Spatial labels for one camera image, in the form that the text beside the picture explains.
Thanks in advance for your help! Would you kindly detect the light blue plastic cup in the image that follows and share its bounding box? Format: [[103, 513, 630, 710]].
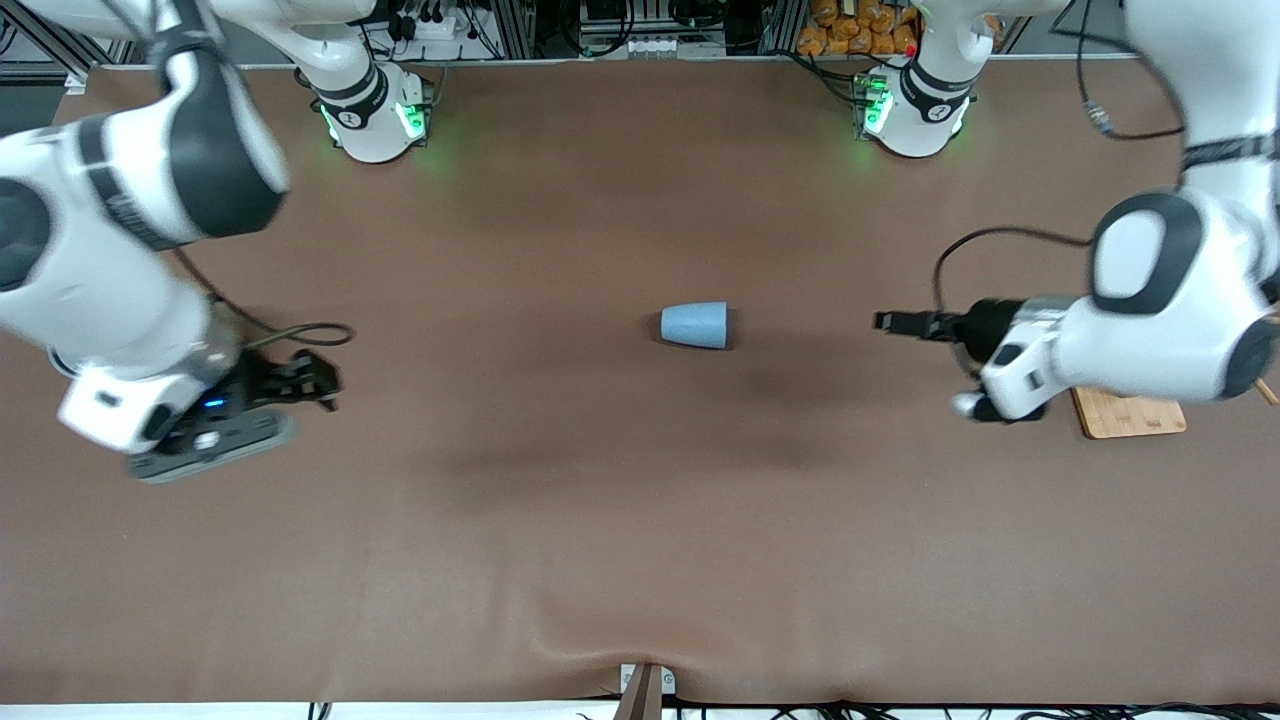
[[660, 301, 731, 351]]

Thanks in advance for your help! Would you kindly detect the wooden cup rack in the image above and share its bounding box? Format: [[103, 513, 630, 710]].
[[1072, 378, 1280, 441]]

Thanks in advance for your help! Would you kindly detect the orange snack packets pile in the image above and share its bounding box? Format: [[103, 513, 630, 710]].
[[797, 0, 919, 58]]

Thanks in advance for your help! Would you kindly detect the brown table cover mat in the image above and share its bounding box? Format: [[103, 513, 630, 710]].
[[0, 60, 1280, 706]]

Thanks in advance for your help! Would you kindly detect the white power strip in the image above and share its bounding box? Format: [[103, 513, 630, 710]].
[[385, 0, 481, 41]]

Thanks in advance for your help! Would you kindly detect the black base cable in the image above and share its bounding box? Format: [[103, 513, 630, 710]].
[[785, 50, 866, 106]]

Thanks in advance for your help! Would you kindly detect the black cable with metal connector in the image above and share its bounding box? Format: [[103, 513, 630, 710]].
[[1075, 0, 1186, 141]]

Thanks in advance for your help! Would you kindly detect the aluminium frame post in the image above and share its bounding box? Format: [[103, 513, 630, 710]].
[[762, 0, 801, 56], [492, 0, 537, 61]]

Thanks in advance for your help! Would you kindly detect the aluminium frame strut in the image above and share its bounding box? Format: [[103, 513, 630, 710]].
[[0, 0, 111, 79]]

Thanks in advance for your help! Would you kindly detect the metal bracket with brown bar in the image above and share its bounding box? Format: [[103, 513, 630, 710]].
[[620, 663, 677, 720]]

